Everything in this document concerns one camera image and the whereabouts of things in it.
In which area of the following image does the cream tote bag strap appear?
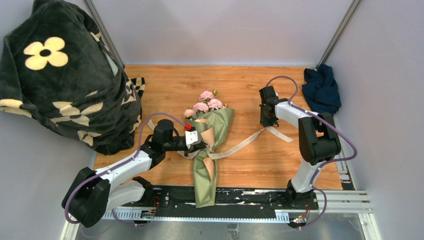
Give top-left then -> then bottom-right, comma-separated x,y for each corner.
147,119 -> 294,161

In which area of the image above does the green and peach wrapping paper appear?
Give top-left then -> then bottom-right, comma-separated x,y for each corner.
185,107 -> 235,208

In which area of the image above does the pink fake flower bunch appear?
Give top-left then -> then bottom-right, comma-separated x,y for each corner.
183,90 -> 228,120

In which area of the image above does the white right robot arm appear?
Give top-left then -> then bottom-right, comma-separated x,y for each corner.
259,86 -> 341,209

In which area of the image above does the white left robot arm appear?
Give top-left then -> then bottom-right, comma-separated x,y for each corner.
61,119 -> 207,228

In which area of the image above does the navy blue cloth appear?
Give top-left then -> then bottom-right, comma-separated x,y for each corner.
301,63 -> 342,115

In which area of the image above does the dark floral fleece blanket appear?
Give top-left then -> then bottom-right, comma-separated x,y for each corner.
0,0 -> 146,155

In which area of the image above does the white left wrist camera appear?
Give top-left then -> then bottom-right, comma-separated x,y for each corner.
184,130 -> 202,149

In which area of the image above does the black and aluminium base rail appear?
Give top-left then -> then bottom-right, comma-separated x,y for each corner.
59,183 -> 382,240

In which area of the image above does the right aluminium frame post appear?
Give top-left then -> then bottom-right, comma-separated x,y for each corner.
316,0 -> 363,67

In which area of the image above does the aluminium frame post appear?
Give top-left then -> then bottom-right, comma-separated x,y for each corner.
316,0 -> 363,67
82,0 -> 125,68

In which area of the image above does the left aluminium frame post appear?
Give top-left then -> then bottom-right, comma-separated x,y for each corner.
82,0 -> 125,68

